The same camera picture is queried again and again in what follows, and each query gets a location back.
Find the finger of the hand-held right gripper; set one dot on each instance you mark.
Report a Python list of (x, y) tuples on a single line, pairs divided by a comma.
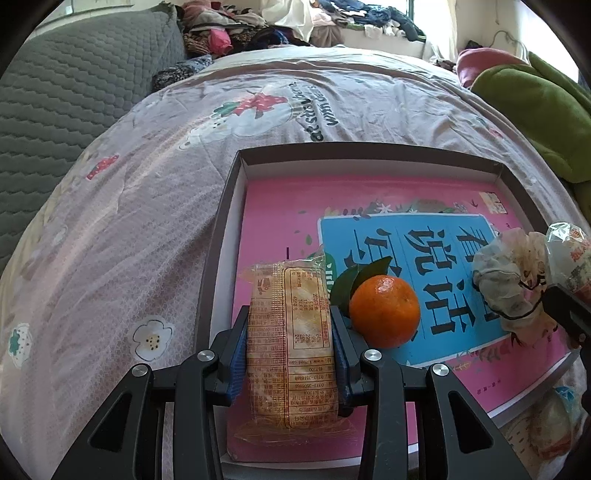
[(565, 314)]

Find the pink picture book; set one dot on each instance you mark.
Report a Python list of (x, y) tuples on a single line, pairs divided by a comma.
[(277, 217)]

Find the pile of blue clothes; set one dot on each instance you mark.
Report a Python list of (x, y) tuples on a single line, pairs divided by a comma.
[(374, 16)]

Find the shallow cardboard box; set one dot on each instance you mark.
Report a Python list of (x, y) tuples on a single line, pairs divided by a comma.
[(217, 258)]

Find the pile of mixed clothes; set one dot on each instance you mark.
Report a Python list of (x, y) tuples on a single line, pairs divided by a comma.
[(221, 27)]

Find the grey quilted headboard cover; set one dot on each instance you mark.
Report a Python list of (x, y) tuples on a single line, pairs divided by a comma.
[(69, 101)]

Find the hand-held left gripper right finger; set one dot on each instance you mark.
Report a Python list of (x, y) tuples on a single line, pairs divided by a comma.
[(344, 369)]

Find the beige cloth bundle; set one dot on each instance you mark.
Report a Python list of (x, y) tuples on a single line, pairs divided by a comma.
[(325, 34)]

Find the dark patterned cloth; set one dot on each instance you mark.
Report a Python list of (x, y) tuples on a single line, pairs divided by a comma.
[(180, 71)]

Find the tangerine with leaves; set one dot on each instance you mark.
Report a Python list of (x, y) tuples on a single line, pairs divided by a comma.
[(385, 311)]

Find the clear red snack cup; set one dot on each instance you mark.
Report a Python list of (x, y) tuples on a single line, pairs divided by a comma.
[(570, 258), (549, 424)]

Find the white curtain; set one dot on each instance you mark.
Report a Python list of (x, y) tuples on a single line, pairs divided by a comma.
[(286, 14)]

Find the green fleece blanket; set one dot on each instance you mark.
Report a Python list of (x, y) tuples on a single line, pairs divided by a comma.
[(535, 106)]

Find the cracker packet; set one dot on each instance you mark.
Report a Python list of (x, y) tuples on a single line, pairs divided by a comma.
[(288, 332)]

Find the pink pillow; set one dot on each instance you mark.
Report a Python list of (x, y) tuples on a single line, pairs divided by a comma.
[(485, 64)]

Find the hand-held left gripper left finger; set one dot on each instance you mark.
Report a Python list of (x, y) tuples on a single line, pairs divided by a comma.
[(235, 369)]

